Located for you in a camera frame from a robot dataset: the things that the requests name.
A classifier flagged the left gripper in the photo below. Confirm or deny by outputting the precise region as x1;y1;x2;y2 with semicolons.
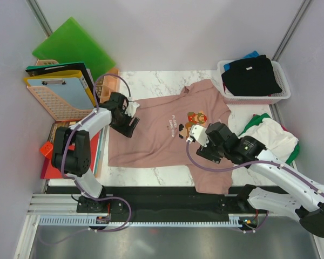
109;110;139;139

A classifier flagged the pink t shirt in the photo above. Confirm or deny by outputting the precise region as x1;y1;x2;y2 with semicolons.
108;79;233;194

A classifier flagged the white t shirt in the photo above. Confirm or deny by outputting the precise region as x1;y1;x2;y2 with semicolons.
226;113;299;162

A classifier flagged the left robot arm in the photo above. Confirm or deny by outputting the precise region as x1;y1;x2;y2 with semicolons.
51;92;140;212

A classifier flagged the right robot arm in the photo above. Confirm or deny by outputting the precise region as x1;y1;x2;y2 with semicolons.
188;122;324;238

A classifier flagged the orange desk organizer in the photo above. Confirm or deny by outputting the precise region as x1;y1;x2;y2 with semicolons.
96;76;120;103

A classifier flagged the green t shirt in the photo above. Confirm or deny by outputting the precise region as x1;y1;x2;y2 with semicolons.
238;113;301;164

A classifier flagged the blue clipboard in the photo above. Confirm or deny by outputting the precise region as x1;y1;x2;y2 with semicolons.
27;76;94;110

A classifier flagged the pink file rack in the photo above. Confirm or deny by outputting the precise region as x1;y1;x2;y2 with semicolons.
27;60;92;121

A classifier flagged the yellow folder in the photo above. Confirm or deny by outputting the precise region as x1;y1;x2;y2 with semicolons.
23;70;96;107

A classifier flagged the brown book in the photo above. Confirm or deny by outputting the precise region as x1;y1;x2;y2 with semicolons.
48;121;76;143

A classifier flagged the red cube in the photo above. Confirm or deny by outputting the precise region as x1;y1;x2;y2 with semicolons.
39;141;53;160

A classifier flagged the black t shirt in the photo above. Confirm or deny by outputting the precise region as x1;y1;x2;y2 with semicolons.
221;55;282;97

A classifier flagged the red folder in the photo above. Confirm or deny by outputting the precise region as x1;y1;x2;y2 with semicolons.
40;130;104;180

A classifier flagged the green plastic folder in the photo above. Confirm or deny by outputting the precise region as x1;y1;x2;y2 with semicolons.
32;17;116;80

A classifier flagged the white laundry basket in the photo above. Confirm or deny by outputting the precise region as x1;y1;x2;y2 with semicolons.
214;60;291;105

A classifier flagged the black folder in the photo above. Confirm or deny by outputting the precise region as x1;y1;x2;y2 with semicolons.
25;62;93;91

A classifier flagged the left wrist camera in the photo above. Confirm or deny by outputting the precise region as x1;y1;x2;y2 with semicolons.
125;101;140;118

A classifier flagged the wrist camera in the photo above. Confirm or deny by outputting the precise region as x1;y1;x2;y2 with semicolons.
125;101;140;118
187;125;209;147

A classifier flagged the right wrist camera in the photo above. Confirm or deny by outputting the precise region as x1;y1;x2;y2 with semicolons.
187;125;209;147

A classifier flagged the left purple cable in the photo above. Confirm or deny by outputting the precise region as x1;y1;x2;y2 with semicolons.
62;73;133;233

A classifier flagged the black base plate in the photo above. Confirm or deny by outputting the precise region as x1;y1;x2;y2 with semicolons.
75;184;284;223

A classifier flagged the white cable duct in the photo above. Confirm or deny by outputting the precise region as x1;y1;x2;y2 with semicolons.
38;215;258;227

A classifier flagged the aluminium frame rail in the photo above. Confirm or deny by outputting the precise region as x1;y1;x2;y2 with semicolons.
26;188;82;216

